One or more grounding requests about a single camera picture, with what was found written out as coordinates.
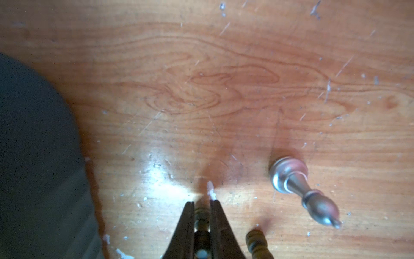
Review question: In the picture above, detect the dark bronze chess piece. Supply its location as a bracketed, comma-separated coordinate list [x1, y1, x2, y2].
[245, 229, 274, 259]
[194, 208, 211, 259]

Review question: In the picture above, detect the teal plastic storage box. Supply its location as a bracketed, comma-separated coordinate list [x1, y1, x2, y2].
[1, 54, 104, 259]

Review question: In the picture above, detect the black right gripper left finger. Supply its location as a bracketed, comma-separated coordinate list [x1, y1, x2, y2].
[162, 202, 195, 259]

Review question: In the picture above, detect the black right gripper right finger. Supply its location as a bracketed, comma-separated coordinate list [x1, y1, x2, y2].
[210, 200, 245, 259]

